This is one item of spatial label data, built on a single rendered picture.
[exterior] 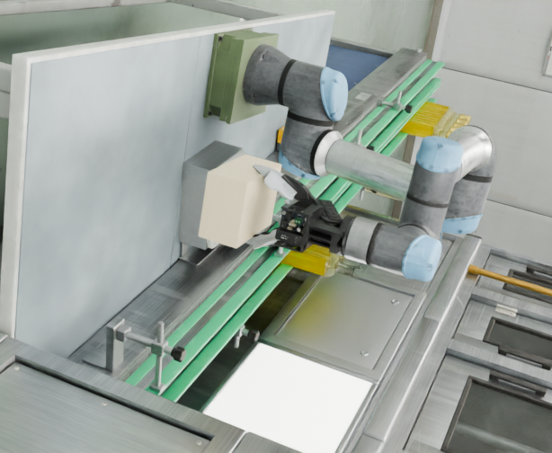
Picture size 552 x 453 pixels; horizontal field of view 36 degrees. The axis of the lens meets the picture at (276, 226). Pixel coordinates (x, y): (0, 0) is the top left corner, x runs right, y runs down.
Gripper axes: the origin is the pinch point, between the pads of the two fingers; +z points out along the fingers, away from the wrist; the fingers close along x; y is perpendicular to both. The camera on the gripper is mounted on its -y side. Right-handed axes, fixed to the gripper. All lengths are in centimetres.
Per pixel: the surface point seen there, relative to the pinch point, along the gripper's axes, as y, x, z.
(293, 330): -61, 54, 5
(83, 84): 3.6, -14.1, 34.5
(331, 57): -212, 5, 56
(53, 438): 37, 35, 12
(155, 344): 0.8, 34.4, 14.2
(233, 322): -42, 48, 15
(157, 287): -32, 40, 32
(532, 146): -682, 116, -11
